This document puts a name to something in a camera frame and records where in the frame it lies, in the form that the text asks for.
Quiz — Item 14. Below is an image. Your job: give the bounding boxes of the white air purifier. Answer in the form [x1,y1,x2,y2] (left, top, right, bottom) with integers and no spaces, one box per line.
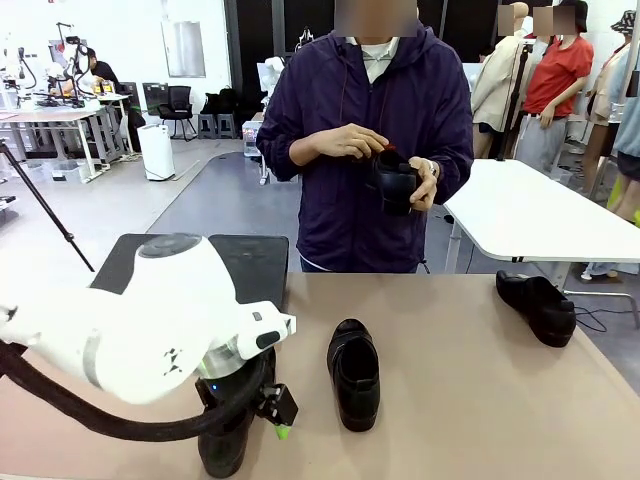
[137,124,176,182]

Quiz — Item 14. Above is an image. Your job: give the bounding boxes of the black office chair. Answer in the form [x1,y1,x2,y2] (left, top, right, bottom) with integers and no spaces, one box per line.
[158,85,198,142]

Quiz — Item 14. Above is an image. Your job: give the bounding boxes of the black camera rig on desk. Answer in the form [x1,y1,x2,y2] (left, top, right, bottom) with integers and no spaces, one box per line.
[47,20,96,109]

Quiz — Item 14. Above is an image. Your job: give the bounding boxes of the left arm black cable sleeve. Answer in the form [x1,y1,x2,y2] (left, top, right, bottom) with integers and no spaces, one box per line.
[0,339,279,444]

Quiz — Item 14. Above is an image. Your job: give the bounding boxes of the mannequin in beige jacket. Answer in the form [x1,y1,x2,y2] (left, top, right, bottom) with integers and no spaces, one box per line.
[468,2,531,161]

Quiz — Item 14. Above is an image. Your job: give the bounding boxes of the black tripod pole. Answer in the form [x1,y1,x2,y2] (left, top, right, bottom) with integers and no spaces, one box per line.
[496,42,535,162]

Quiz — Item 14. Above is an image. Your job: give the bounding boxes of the seated person in black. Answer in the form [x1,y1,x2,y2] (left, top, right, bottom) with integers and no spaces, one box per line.
[84,47,146,146]

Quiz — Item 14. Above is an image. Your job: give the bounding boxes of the black backpack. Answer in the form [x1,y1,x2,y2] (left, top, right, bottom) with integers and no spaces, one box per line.
[199,85,240,117]

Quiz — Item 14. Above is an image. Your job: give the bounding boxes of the grey wall panel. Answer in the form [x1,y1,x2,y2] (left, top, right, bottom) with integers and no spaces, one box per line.
[160,20,207,79]

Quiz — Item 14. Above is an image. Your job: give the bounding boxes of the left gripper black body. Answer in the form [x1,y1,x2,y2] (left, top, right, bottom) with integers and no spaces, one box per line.
[194,349,281,424]

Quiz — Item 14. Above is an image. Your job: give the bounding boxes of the mannequin with bucket hat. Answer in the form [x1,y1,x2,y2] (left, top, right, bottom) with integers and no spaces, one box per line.
[584,9,634,201]

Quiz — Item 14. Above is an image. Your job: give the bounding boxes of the black slanted tripod leg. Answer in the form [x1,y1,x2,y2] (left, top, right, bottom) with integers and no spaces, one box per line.
[0,139,96,274]

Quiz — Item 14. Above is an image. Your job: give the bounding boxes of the person's left hand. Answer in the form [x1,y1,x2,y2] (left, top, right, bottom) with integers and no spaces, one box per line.
[408,155,441,211]

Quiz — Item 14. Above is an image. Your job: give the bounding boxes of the person's right hand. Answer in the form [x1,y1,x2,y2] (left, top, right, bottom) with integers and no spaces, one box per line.
[312,123,389,162]

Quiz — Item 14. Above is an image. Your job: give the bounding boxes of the black metal shoe stand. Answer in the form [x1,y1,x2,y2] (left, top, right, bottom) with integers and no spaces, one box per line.
[207,233,290,314]
[89,233,151,296]

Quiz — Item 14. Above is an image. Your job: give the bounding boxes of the figure in red t-shirt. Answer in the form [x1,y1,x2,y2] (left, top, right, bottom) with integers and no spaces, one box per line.
[514,0,596,176]

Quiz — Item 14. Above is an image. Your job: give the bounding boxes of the person in purple jacket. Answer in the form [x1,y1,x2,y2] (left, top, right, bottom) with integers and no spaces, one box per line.
[255,22,475,274]

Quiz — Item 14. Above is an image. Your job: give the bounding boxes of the clear storage bin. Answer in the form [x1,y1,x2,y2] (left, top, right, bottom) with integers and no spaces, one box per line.
[49,160,81,185]

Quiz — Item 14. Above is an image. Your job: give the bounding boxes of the white table with white legs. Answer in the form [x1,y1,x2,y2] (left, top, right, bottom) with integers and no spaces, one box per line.
[442,158,640,315]

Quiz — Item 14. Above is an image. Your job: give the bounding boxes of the black leather loafer shoe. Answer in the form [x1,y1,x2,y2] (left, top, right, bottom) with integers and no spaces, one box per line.
[495,269,578,348]
[326,318,381,433]
[197,409,256,479]
[363,148,422,217]

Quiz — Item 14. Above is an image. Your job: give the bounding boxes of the black floor cable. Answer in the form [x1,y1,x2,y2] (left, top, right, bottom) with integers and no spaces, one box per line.
[569,304,609,334]

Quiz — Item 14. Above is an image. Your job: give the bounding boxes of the clear water jug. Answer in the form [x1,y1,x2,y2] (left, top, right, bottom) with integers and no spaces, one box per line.
[242,119,261,159]

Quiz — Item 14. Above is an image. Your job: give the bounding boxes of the person's right forearm purple sleeve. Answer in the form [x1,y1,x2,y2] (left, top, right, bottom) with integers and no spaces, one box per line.
[257,124,321,181]

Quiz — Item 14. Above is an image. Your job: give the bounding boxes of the person's left forearm purple sleeve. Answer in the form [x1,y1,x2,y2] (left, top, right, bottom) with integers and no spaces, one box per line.
[429,144,475,206]

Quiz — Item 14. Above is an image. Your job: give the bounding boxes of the white desk grey legs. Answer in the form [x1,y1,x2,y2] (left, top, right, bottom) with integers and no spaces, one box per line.
[0,92,134,184]

